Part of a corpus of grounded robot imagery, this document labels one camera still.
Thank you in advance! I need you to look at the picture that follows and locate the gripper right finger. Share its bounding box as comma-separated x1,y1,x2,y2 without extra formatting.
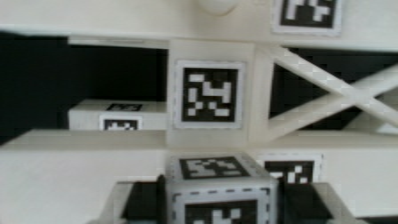
278,182,368,224

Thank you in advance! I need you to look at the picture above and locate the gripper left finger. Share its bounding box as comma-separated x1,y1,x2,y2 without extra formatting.
87,176,167,224

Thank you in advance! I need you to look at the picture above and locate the white tagged cube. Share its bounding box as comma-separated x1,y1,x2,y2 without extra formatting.
166,152,279,224

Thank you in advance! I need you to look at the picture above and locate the white chair back frame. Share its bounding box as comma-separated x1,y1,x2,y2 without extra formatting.
0,0,398,224

